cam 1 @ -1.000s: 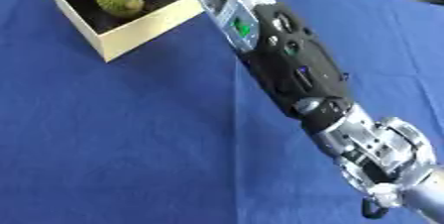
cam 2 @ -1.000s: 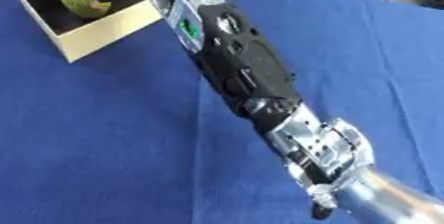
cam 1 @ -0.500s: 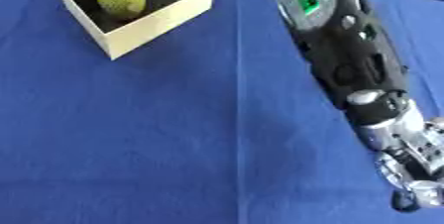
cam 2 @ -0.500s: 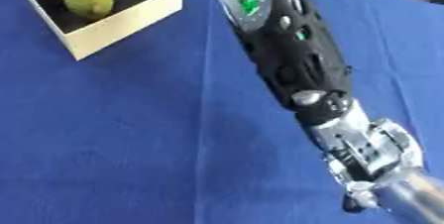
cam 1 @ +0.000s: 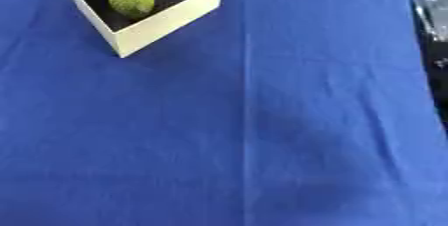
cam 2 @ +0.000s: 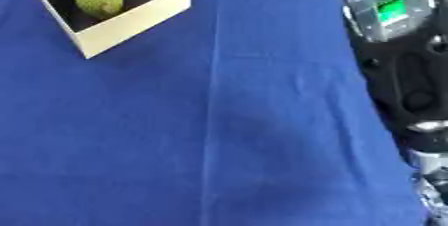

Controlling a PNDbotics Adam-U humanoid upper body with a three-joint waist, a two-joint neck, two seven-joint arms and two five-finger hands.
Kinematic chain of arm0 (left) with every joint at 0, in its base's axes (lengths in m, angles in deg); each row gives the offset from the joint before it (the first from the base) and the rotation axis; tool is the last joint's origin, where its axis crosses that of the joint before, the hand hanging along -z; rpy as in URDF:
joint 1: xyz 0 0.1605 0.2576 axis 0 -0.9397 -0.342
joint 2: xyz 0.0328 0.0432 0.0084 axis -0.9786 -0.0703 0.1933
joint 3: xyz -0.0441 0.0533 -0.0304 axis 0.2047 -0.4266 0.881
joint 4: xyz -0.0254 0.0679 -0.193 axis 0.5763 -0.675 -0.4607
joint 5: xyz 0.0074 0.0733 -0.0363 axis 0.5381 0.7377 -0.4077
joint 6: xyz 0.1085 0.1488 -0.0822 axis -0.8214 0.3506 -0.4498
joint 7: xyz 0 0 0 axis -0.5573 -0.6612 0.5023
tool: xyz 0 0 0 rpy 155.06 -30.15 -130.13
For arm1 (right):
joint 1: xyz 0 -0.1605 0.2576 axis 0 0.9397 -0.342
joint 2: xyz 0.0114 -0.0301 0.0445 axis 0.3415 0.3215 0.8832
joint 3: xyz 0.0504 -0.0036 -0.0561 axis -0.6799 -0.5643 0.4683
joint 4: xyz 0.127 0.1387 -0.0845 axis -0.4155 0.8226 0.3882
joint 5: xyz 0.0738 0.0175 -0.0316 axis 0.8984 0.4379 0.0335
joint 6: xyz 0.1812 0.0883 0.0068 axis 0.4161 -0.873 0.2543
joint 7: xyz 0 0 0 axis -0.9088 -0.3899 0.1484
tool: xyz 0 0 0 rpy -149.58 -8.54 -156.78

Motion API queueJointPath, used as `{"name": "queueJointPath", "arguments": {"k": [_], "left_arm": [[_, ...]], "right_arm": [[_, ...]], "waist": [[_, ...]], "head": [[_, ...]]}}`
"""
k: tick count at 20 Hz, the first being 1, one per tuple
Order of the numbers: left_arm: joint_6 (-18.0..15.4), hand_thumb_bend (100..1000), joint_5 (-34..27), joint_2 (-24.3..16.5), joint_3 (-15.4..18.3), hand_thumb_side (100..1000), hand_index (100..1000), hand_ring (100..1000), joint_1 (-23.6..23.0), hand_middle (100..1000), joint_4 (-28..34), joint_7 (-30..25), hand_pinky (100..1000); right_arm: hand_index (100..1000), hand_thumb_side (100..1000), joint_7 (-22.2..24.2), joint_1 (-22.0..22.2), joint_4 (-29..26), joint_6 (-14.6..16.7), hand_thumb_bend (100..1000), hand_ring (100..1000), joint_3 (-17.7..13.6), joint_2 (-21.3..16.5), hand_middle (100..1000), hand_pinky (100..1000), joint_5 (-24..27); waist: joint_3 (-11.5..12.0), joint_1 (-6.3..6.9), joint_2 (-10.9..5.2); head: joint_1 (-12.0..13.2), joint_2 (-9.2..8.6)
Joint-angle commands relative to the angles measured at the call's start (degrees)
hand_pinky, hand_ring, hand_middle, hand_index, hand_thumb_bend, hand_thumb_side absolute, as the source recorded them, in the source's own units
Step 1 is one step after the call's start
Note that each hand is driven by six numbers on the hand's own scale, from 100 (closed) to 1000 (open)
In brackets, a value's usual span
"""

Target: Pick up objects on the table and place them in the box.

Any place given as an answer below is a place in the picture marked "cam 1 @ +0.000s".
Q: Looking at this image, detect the tan cardboard box black inside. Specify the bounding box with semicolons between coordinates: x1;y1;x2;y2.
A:
63;0;226;59

